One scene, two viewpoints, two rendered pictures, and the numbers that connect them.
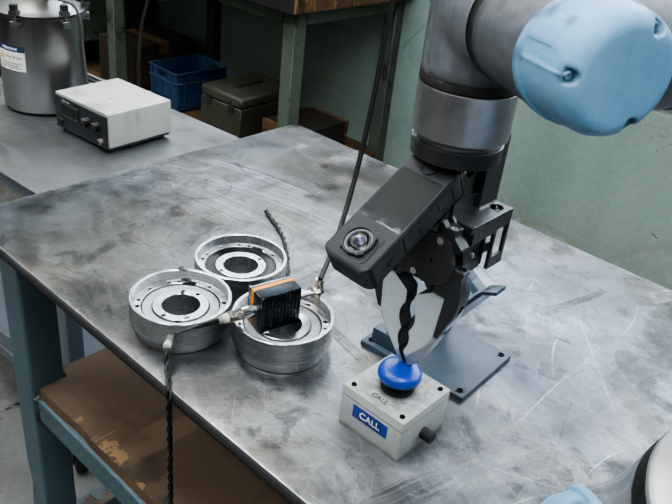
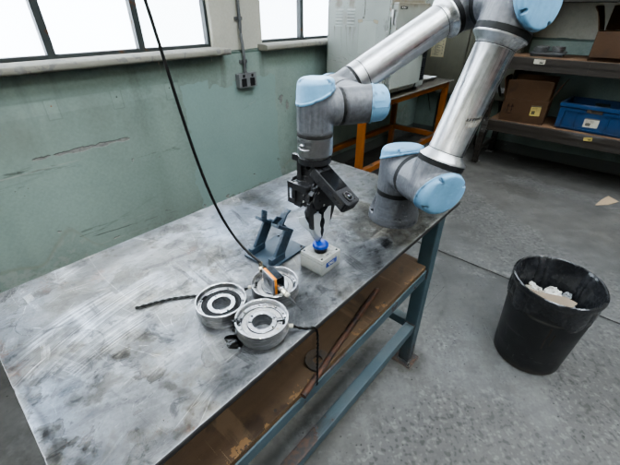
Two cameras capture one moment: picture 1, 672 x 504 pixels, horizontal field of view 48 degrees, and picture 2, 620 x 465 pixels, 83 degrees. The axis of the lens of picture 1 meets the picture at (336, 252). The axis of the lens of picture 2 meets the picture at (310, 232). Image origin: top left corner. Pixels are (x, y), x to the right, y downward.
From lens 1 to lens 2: 83 cm
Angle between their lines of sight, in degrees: 73
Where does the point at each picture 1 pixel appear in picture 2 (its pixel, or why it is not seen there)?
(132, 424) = (217, 442)
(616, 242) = (43, 248)
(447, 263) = not seen: hidden behind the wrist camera
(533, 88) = (378, 114)
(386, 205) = (335, 184)
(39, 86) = not seen: outside the picture
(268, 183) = (89, 311)
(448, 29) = (331, 116)
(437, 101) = (328, 142)
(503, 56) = (365, 112)
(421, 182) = (327, 172)
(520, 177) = not seen: outside the picture
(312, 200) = (124, 289)
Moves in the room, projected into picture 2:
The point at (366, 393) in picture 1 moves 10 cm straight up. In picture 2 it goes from (326, 256) to (327, 220)
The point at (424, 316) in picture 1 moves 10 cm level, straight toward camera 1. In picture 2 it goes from (327, 216) to (370, 220)
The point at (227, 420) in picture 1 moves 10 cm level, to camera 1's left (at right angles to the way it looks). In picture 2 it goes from (328, 306) to (328, 344)
